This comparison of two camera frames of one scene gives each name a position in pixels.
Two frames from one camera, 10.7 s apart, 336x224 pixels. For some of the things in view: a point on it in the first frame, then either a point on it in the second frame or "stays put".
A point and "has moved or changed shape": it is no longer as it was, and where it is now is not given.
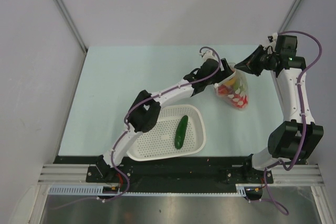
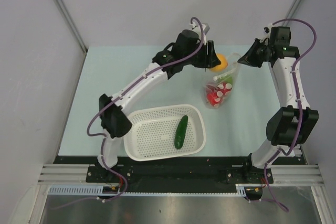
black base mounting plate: x=209 y=173 stays put
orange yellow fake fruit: x=230 y=82 has moved or changed shape
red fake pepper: x=239 y=100 to x=214 y=95
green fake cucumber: x=180 y=132 stays put
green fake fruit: x=237 y=86 to x=227 y=78
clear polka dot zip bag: x=233 y=88 to x=217 y=92
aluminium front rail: x=301 y=174 stays put
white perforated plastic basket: x=159 y=142 stays put
